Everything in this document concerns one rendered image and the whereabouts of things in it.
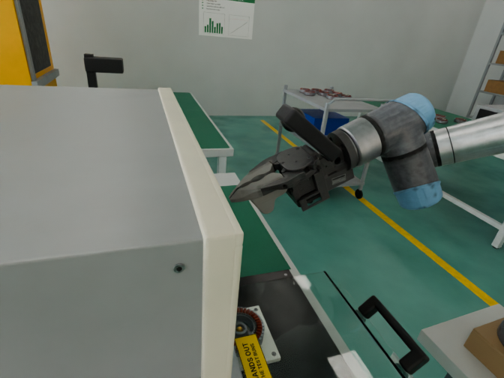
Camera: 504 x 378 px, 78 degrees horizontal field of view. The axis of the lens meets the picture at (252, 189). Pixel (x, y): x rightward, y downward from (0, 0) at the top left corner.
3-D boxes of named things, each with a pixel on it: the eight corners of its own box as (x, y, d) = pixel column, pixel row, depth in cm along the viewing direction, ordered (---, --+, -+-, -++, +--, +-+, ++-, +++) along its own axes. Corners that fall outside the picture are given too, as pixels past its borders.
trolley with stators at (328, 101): (316, 163, 392) (332, 80, 346) (365, 202, 308) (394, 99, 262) (272, 166, 373) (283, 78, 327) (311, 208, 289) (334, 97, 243)
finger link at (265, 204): (245, 230, 50) (295, 204, 51) (232, 203, 47) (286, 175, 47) (240, 220, 52) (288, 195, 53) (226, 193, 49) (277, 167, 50)
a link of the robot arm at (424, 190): (440, 181, 61) (423, 130, 58) (449, 206, 51) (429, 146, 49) (398, 193, 65) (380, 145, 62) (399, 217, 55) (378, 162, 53)
